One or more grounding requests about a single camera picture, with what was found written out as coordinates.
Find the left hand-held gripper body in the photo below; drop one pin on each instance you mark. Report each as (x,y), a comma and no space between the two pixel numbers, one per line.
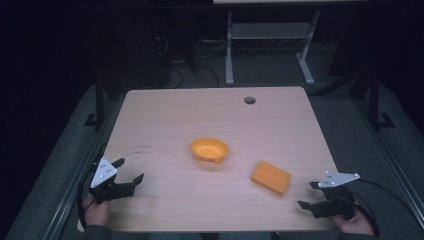
(104,173)

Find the orange rectangular sponge block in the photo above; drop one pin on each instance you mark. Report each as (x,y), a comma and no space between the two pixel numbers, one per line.
(270,177)

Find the aluminium rail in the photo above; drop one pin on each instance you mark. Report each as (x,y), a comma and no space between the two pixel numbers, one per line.
(390,156)
(71,186)

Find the orange plastic bowl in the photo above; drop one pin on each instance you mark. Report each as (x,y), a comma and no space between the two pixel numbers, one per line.
(209,150)

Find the person's right hand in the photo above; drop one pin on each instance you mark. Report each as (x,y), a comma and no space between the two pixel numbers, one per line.
(356,225)

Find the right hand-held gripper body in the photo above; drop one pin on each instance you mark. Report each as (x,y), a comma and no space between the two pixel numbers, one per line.
(335,203)

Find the white metal table frame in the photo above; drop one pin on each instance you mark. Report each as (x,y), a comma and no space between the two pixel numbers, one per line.
(270,31)

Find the person's left hand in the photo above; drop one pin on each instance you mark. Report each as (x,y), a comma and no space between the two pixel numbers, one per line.
(96,213)

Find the black metal stand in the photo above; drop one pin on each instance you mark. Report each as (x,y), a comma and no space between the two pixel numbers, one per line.
(99,103)
(376,103)

